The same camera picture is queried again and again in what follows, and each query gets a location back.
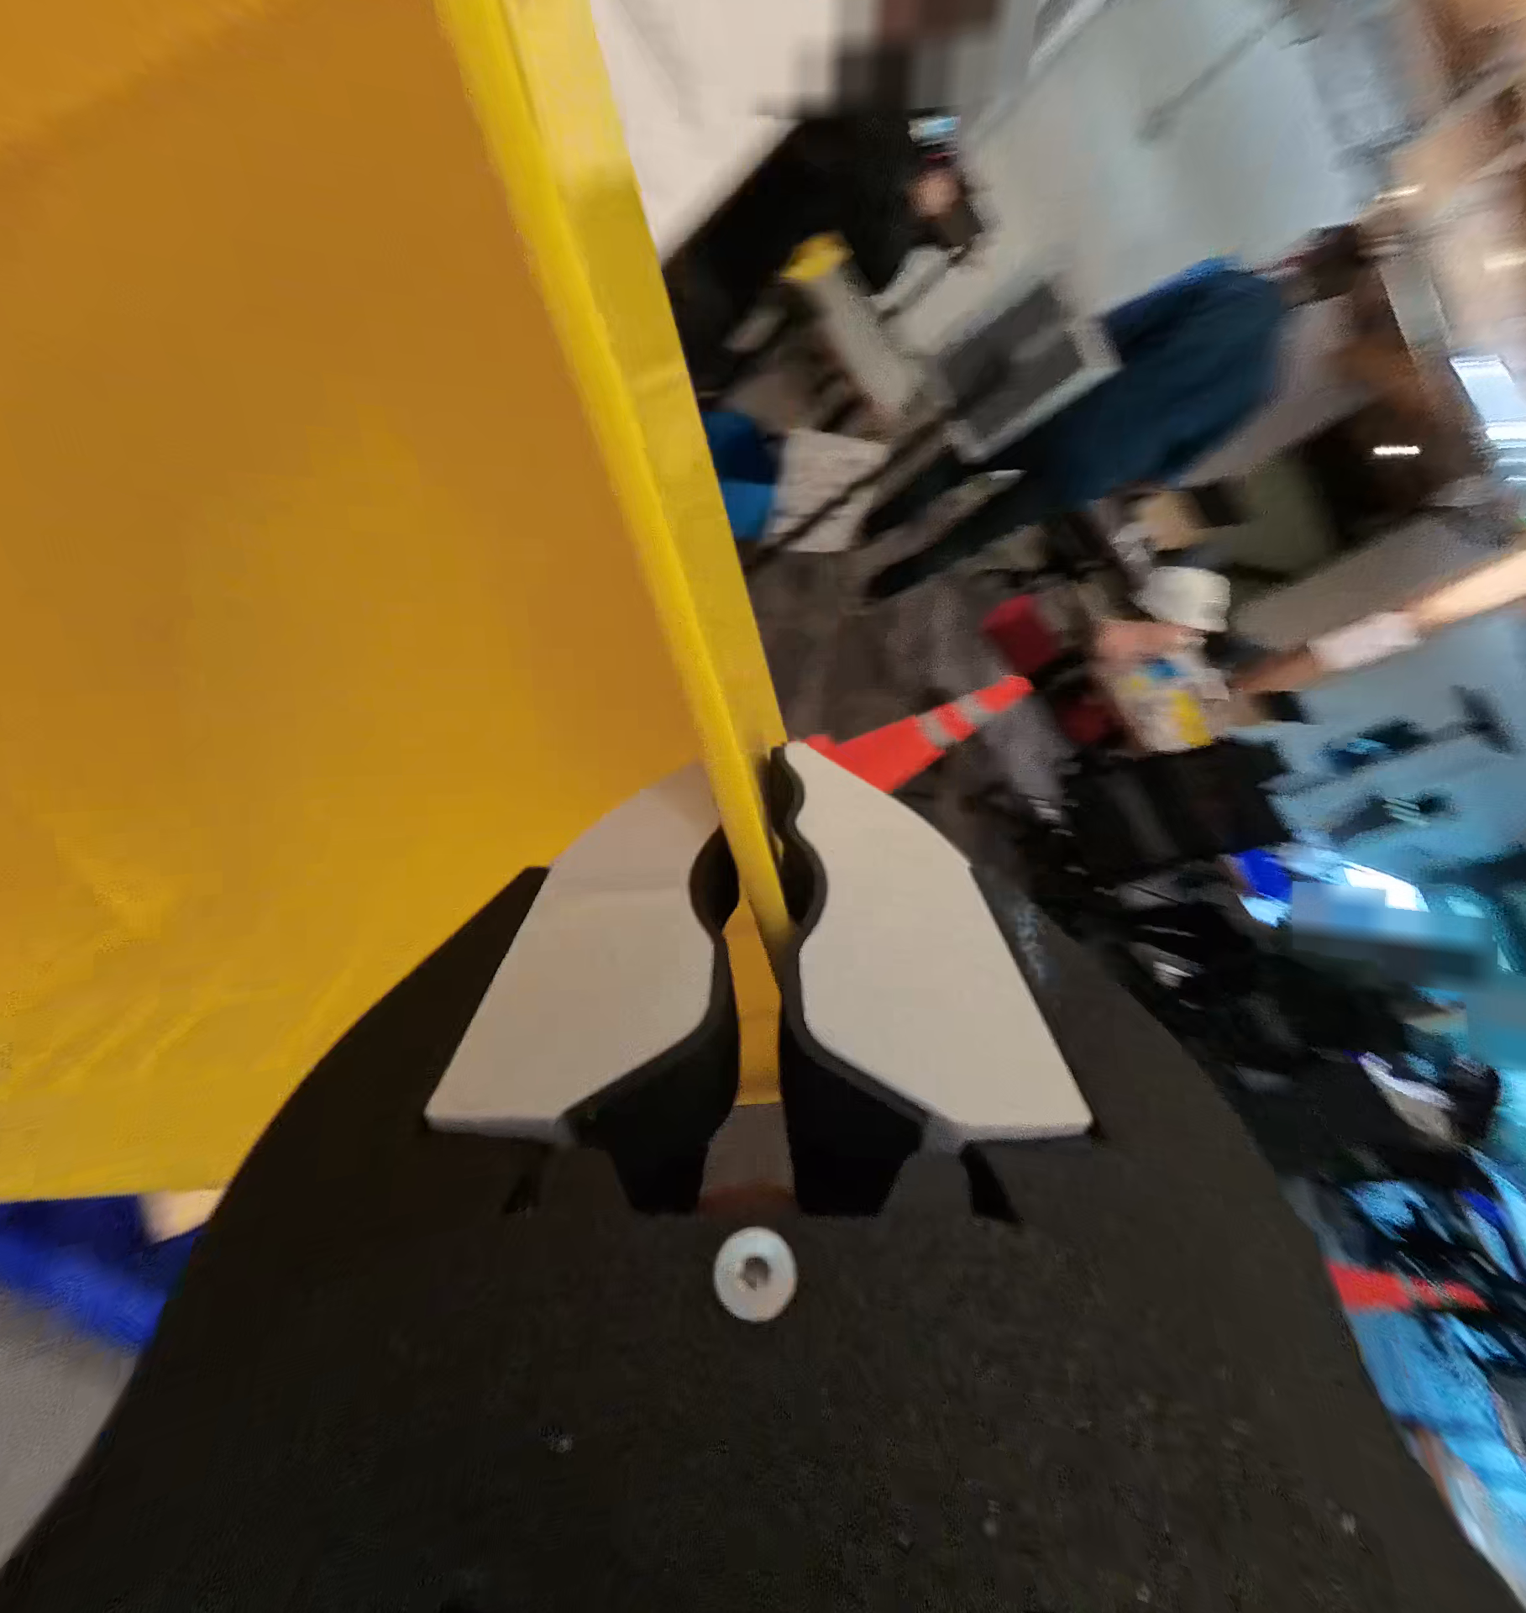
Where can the orange traffic cone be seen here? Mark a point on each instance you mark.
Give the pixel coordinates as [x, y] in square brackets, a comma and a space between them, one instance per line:
[927, 737]

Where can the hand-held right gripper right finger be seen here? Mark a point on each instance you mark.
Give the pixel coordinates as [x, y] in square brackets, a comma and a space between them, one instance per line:
[927, 996]

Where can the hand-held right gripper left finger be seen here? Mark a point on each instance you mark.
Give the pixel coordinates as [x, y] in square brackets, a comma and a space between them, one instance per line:
[574, 996]

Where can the blue plastic bin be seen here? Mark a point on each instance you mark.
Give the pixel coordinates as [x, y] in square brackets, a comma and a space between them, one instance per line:
[57, 1260]

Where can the yellow plastic bin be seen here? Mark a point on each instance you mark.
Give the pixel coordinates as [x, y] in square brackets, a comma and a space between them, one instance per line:
[271, 567]

